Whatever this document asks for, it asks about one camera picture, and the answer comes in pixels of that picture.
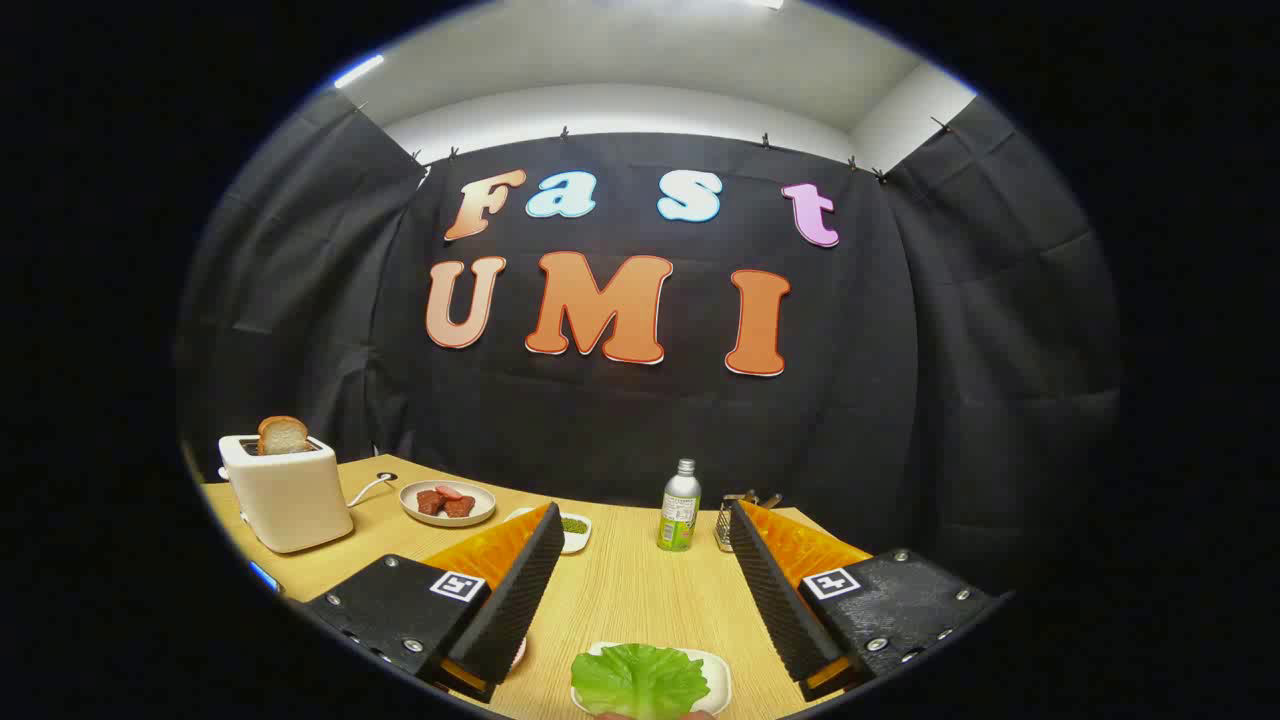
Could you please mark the pink round plate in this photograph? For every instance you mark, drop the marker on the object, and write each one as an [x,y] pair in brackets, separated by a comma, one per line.
[521,655]

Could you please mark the white toaster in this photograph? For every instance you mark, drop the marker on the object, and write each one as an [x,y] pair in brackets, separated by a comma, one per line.
[290,500]

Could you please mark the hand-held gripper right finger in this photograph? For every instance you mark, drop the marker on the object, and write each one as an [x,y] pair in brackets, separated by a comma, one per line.
[775,600]

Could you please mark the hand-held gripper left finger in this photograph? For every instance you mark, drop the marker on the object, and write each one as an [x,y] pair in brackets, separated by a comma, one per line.
[515,610]

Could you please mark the silver bottle green label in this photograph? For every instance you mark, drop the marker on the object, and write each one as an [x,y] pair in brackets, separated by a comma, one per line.
[680,510]

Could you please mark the brown meat piece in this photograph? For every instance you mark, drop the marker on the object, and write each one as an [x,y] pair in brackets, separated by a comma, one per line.
[460,506]
[430,501]

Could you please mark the round white plate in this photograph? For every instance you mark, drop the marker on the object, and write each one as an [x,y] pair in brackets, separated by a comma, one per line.
[482,498]

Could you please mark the black backdrop cloth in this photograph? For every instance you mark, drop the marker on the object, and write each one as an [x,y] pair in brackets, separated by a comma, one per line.
[620,430]

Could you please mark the green lettuce leaf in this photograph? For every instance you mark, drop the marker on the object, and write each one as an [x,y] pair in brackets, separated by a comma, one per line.
[640,680]

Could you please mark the toasted bread slice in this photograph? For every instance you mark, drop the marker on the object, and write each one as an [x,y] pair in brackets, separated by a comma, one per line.
[283,437]

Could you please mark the white rectangular plate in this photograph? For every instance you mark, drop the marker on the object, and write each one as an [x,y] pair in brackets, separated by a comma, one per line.
[718,675]

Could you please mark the divided white bean dish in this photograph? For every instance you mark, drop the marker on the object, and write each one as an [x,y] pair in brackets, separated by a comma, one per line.
[580,543]

